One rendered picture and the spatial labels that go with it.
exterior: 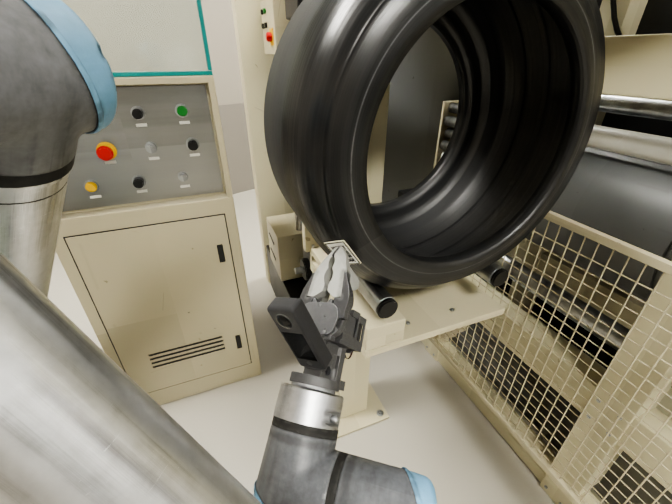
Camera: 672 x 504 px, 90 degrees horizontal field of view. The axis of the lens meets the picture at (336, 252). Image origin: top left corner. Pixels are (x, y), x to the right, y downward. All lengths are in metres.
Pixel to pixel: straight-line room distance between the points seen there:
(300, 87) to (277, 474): 0.48
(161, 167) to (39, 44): 0.92
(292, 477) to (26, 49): 0.46
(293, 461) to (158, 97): 1.03
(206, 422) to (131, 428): 1.42
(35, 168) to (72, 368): 0.20
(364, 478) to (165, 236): 1.01
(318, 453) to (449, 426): 1.19
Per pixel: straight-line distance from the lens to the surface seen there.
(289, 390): 0.48
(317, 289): 0.52
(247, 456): 1.54
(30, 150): 0.37
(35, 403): 0.24
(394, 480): 0.47
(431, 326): 0.79
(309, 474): 0.47
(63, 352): 0.25
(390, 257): 0.58
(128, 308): 1.43
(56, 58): 0.35
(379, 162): 0.95
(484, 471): 1.58
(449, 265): 0.67
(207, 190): 1.27
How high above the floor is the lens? 1.32
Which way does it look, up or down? 30 degrees down
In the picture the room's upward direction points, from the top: straight up
